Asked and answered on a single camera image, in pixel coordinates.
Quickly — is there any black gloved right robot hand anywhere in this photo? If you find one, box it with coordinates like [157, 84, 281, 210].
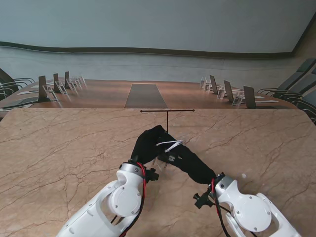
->
[157, 145, 217, 185]

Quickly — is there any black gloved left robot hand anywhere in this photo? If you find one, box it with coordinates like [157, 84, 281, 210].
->
[130, 125, 174, 164]

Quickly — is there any white wired earphone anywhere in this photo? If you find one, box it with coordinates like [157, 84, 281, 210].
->
[157, 139, 185, 153]

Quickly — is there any black T-bar rack marble base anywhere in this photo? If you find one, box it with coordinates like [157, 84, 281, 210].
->
[140, 109, 196, 163]

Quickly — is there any printed conference room backdrop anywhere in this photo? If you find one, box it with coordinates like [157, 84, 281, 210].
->
[0, 0, 316, 111]

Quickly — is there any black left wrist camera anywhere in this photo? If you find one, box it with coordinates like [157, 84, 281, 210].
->
[144, 167, 160, 183]

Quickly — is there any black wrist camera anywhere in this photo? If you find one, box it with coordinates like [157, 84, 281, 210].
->
[144, 167, 160, 183]
[193, 192, 214, 209]

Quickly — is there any red black left arm cable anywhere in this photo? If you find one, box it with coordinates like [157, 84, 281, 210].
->
[110, 161, 148, 237]

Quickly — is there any red black arm cable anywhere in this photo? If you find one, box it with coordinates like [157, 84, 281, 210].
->
[110, 161, 148, 237]
[211, 179, 259, 237]

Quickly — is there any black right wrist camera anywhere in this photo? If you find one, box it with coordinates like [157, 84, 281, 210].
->
[193, 192, 214, 209]

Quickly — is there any red black right arm cable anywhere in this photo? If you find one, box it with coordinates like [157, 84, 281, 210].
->
[211, 179, 259, 237]

